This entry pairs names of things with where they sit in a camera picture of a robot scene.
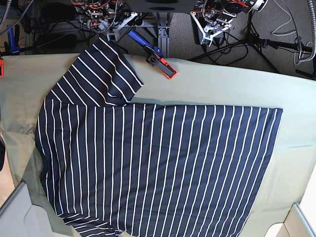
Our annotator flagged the grey monitor base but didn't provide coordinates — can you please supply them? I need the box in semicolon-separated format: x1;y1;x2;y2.
125;0;197;13

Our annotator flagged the grey bin bottom left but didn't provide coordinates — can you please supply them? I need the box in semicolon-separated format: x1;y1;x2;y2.
0;182;54;237

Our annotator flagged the blue clamp at left edge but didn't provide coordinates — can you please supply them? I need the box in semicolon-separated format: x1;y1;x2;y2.
2;25;20;56

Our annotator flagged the blue orange bar clamp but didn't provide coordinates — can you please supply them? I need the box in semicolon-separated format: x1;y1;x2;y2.
128;30;177;79

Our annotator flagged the black tripod stand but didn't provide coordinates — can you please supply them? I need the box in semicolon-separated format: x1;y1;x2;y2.
190;11;316;74

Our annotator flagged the navy white striped T-shirt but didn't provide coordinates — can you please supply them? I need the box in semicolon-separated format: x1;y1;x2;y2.
35;37;283;237

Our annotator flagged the grey bin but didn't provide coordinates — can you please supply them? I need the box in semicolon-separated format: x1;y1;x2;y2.
0;182;54;237
265;203;316;237

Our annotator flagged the grey bin bottom right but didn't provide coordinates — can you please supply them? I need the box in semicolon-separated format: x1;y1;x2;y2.
265;203;316;237

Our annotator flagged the aluminium frame post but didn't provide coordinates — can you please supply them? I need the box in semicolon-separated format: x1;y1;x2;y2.
153;12;173;58

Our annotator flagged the light green table cloth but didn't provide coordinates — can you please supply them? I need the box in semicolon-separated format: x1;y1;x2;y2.
0;54;316;237

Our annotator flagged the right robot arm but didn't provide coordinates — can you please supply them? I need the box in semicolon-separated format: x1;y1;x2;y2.
71;0;140;42

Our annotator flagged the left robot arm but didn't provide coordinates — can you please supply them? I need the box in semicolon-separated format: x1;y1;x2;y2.
190;0;267;46

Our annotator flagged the white cable on floor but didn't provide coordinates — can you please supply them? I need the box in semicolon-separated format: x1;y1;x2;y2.
272;0;308;65

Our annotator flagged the orange clamp jaw left edge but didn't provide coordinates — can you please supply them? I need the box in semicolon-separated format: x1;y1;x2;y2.
0;58;4;78

